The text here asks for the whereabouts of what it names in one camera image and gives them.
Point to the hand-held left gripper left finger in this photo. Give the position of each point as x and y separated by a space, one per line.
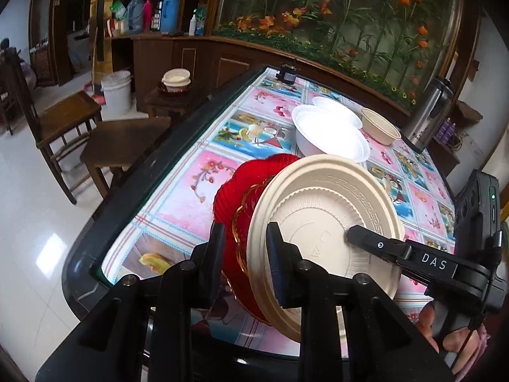
218 262

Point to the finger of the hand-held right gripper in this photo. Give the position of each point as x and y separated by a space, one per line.
377 244

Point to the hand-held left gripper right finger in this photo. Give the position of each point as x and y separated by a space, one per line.
276 270

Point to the red plate gold rim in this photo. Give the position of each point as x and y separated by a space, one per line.
243 246

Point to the beige plastic bowl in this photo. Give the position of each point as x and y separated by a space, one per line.
318 191
377 127

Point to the red scalloped plate white sticker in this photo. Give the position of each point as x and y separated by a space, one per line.
238 175

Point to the large white bowl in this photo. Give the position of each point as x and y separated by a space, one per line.
330 135

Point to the stacked bowls on stool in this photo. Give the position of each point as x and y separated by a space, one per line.
177 76

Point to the person's right hand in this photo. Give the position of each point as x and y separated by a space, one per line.
465 346

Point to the fruit print tablecloth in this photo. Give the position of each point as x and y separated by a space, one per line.
191 191

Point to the stainless steel thermos jug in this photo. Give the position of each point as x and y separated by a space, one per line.
427 119

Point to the black rimmed dining table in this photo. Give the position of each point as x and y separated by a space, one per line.
159 159

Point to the dark wooden stool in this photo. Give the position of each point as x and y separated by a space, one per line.
127 135

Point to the small wooden stool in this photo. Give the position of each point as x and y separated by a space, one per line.
175 105

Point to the dark red bowl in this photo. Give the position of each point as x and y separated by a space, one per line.
175 90

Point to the small black device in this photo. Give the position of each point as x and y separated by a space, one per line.
287 73

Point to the white plastic bucket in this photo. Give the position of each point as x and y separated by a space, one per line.
116 95

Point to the wooden chair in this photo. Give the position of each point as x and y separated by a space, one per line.
67 111

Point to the artificial flower display case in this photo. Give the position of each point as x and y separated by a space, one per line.
338 28

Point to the white spray bottle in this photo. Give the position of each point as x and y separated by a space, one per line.
193 24

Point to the green bottle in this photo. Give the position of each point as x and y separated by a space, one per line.
201 22

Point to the blue thermos flask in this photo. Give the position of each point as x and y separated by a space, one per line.
170 14

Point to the pink bottle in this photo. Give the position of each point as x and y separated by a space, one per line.
147 16

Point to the translucent blue water bottle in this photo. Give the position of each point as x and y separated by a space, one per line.
134 16

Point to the wicker basket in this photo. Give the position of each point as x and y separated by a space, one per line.
39 65

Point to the green packet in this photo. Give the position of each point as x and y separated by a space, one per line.
118 10

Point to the gold trimmed wooden pillar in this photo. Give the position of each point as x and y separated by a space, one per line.
95 16

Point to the wooden wall shelf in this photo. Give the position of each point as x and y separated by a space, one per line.
469 109

